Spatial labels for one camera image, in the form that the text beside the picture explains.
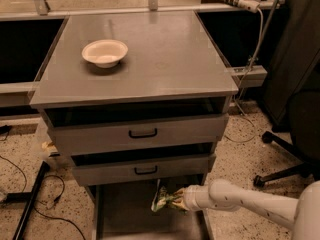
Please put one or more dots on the black office chair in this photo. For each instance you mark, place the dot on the black office chair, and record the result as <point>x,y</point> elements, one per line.
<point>303,110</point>

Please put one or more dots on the white paper bowl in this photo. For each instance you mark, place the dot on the white paper bowl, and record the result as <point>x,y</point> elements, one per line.
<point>105,53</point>

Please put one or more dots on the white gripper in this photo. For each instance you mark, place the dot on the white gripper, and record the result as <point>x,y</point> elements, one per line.
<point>191,197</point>

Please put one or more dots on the green jalapeno chip bag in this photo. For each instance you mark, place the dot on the green jalapeno chip bag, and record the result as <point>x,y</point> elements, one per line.
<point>162,198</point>

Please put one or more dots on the grey open bottom drawer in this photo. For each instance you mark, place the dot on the grey open bottom drawer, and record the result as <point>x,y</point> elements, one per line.
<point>123,212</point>

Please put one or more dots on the grey drawer cabinet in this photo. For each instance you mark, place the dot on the grey drawer cabinet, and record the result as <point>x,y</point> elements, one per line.
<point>136,111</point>

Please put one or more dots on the grey top drawer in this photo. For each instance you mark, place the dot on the grey top drawer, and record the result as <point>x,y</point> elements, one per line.
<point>110,137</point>

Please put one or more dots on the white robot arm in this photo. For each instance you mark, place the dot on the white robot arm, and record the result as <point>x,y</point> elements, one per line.
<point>301,216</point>

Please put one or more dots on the grey middle drawer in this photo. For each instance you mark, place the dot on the grey middle drawer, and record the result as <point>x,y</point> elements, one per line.
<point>100,174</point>

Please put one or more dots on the black metal floor frame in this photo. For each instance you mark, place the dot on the black metal floor frame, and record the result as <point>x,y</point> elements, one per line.
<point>28,198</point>

